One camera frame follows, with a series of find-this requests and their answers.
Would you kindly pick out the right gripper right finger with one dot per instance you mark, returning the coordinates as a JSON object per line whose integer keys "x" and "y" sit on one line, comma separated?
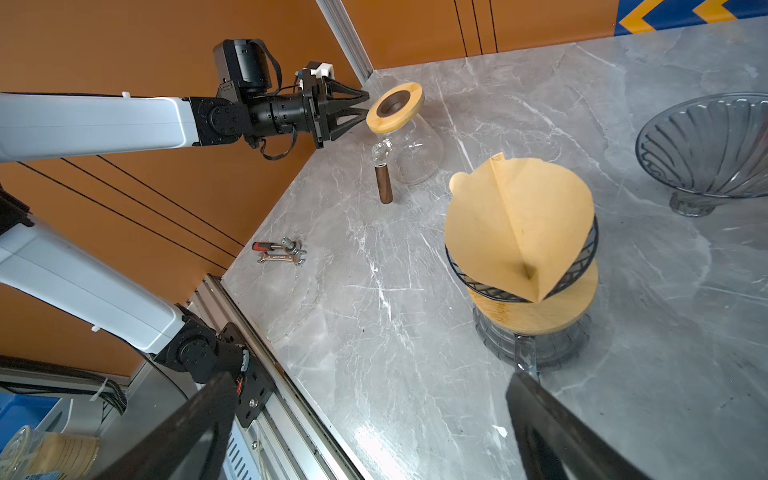
{"x": 553, "y": 443}

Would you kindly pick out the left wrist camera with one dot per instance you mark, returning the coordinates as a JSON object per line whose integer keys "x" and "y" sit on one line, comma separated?
{"x": 321, "y": 69}

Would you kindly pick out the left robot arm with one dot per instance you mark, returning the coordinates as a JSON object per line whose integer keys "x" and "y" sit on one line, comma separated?
{"x": 165, "y": 219}

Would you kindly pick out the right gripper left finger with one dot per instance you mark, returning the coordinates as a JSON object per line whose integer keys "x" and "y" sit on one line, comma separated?
{"x": 190, "y": 444}

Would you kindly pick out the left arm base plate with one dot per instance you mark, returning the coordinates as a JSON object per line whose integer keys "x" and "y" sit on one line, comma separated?
{"x": 255, "y": 384}

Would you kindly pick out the grey ribbed glass pitcher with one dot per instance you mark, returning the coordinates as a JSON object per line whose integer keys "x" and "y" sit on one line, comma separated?
{"x": 533, "y": 353}

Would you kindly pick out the grey glass dripper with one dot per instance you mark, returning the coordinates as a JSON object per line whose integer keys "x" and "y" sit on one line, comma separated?
{"x": 709, "y": 151}

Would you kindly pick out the metal wrench set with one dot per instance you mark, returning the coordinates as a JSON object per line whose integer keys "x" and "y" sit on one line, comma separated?
{"x": 287, "y": 250}

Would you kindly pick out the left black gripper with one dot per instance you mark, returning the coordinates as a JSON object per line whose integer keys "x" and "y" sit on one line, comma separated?
{"x": 255, "y": 108}

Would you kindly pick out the brown paper coffee filter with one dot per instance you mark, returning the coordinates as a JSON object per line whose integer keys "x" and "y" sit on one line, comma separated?
{"x": 518, "y": 224}

